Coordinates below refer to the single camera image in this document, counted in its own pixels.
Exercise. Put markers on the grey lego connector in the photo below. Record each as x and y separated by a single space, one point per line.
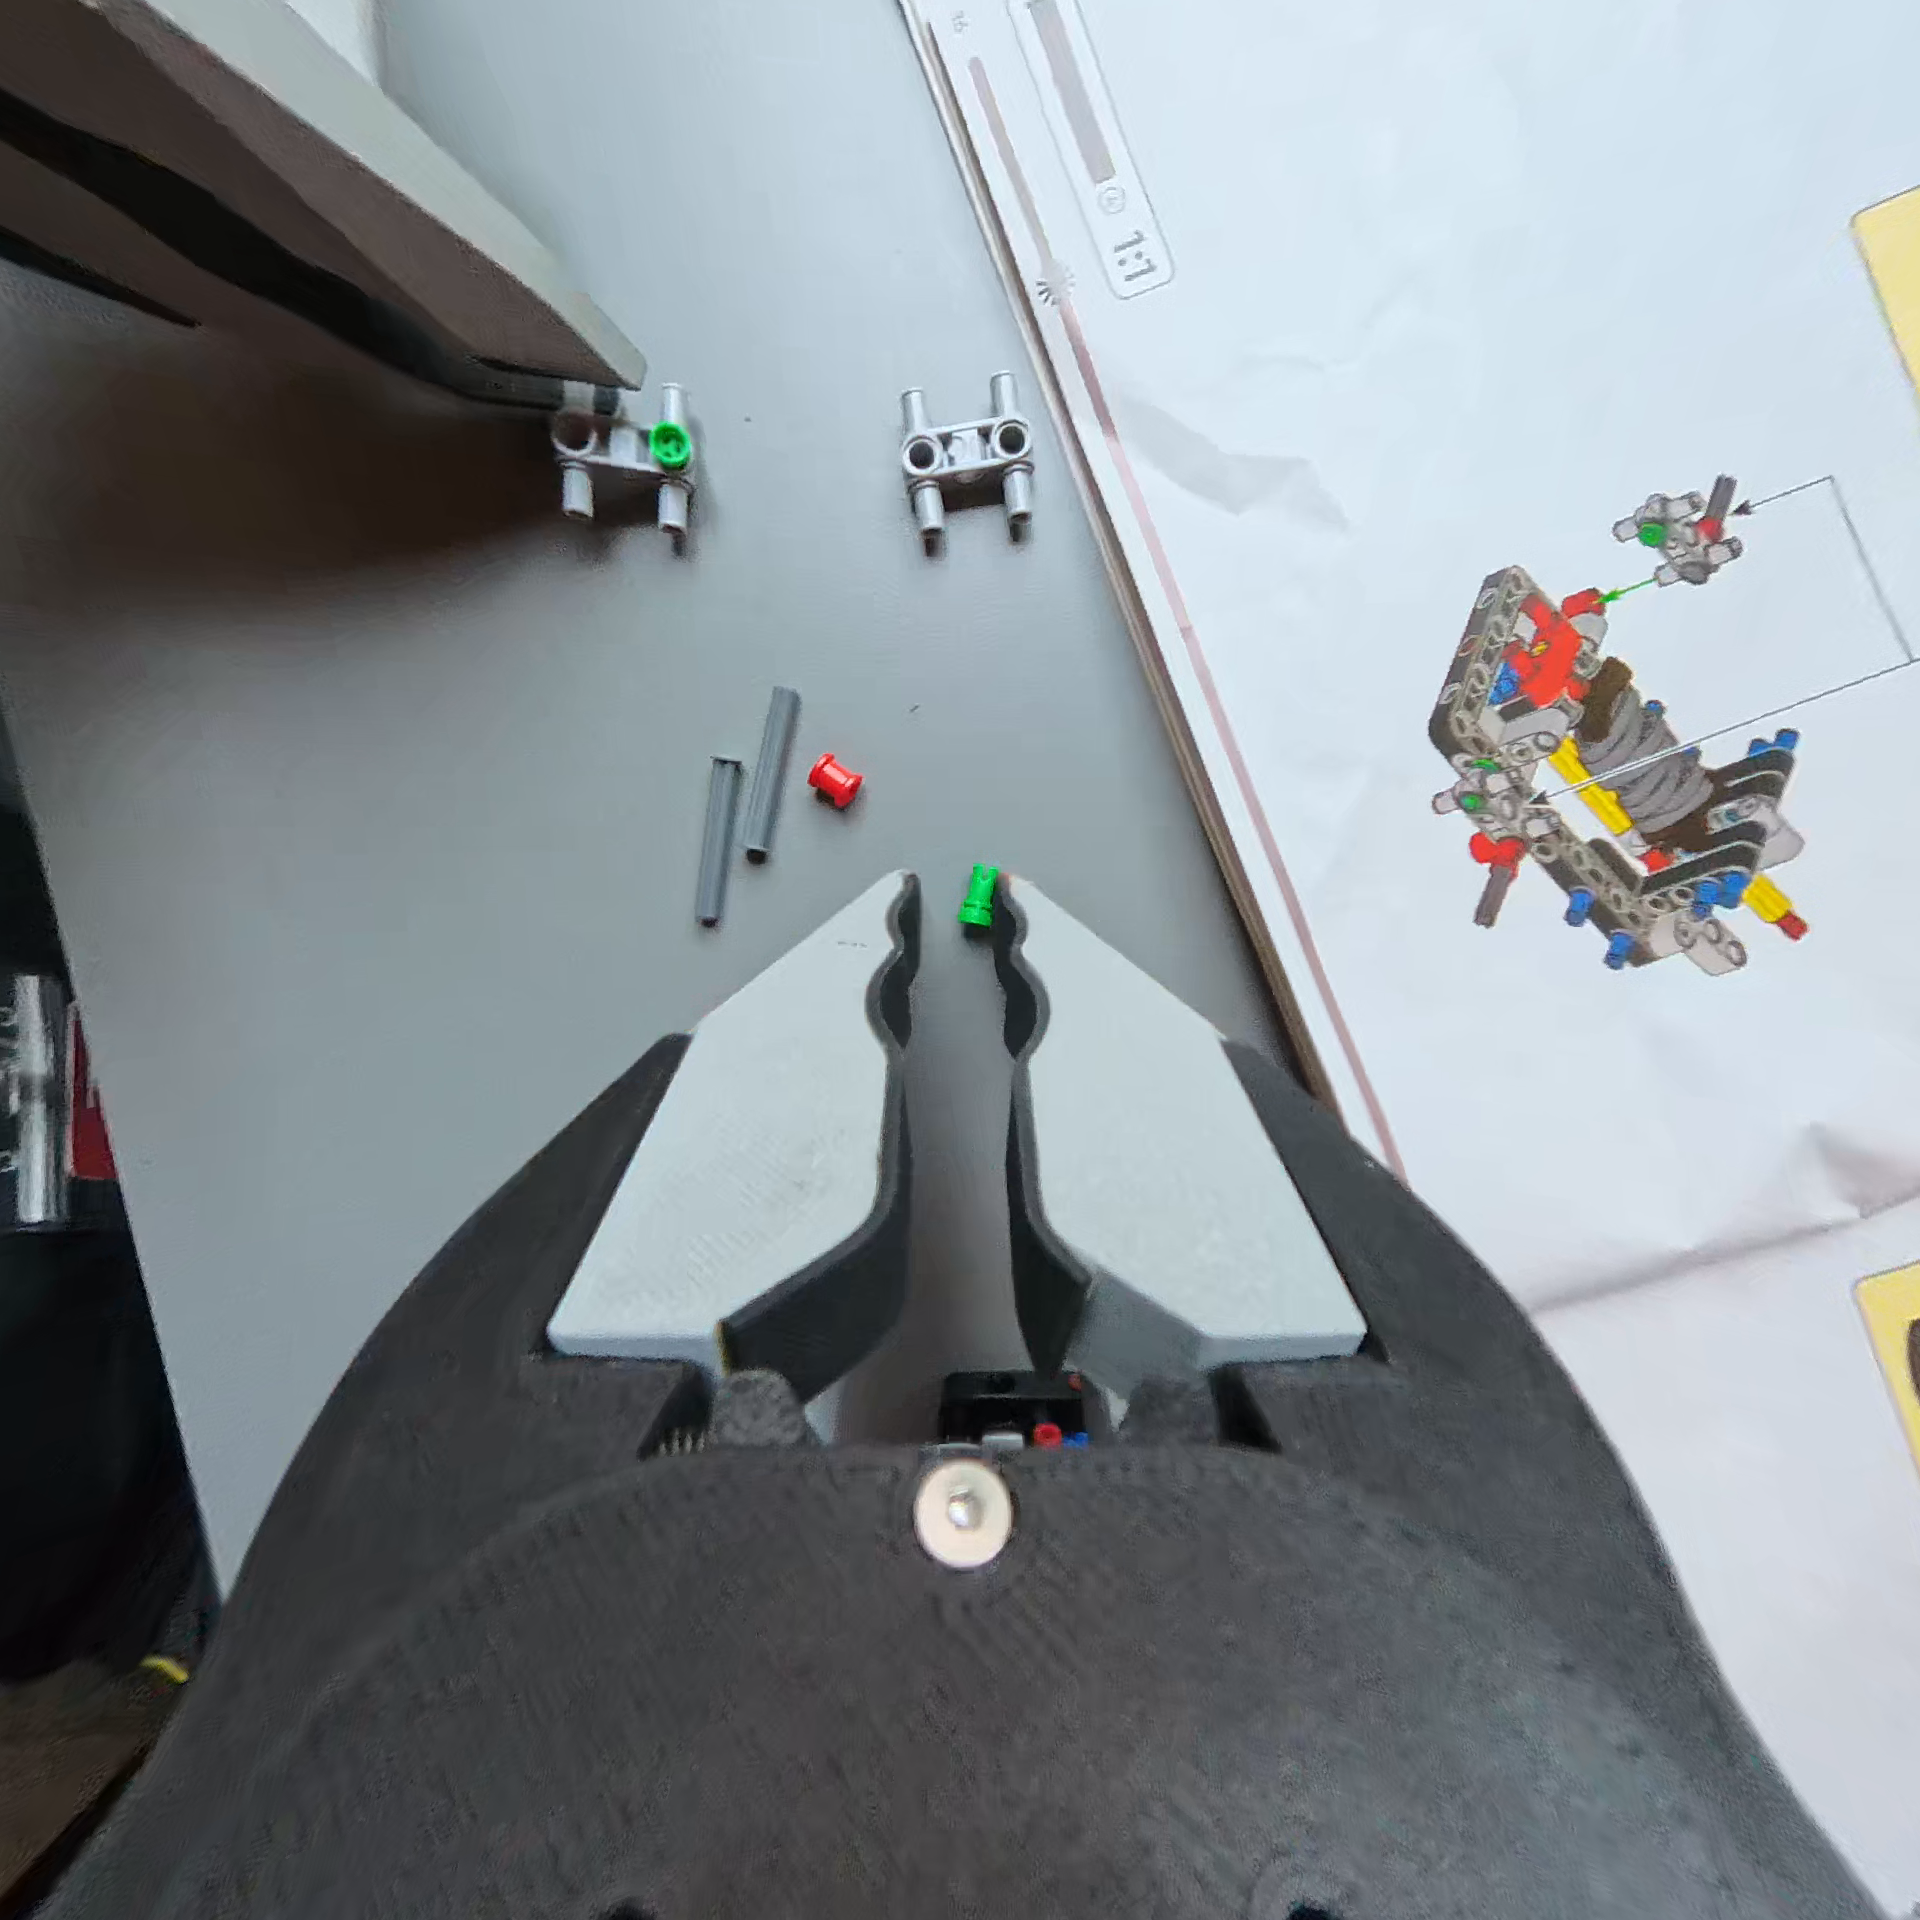
599 446
967 446

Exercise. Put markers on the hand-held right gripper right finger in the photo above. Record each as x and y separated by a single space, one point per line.
1185 1185

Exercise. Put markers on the grey lego axle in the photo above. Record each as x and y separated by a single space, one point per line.
772 772
721 838

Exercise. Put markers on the black lego chassis assembly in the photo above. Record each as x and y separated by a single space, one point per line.
973 1401

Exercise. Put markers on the green lego pin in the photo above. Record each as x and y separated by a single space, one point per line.
979 897
667 442

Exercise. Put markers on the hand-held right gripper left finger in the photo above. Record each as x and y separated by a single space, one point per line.
733 1185

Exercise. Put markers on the red lego bush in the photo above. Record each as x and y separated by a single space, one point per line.
835 780

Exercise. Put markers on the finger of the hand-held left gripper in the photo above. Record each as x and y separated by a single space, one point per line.
148 240
300 136

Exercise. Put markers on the lego instruction booklet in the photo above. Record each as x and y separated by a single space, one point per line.
1500 299

